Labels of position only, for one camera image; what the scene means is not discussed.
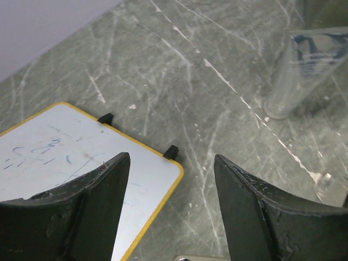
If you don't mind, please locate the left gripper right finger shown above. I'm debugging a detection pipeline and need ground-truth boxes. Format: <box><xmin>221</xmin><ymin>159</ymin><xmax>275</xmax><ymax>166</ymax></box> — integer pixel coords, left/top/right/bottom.
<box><xmin>214</xmin><ymin>154</ymin><xmax>347</xmax><ymax>260</ymax></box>

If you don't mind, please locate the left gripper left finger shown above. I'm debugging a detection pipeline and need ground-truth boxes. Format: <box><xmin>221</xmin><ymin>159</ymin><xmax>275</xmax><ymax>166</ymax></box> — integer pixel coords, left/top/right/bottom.
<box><xmin>1</xmin><ymin>152</ymin><xmax>131</xmax><ymax>260</ymax></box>

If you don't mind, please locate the green canvas bag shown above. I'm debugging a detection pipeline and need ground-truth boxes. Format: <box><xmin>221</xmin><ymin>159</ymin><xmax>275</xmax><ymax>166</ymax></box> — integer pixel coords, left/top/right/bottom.
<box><xmin>304</xmin><ymin>0</ymin><xmax>348</xmax><ymax>29</ymax></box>

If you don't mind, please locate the yellow-framed whiteboard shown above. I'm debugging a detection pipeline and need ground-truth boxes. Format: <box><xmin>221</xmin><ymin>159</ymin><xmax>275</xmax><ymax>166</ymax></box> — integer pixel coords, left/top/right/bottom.
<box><xmin>1</xmin><ymin>102</ymin><xmax>184</xmax><ymax>260</ymax></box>

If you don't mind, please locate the tall clear square bottle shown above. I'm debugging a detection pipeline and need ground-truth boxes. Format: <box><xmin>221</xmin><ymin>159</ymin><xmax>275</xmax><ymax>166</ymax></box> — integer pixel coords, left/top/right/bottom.
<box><xmin>314</xmin><ymin>173</ymin><xmax>347</xmax><ymax>208</ymax></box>

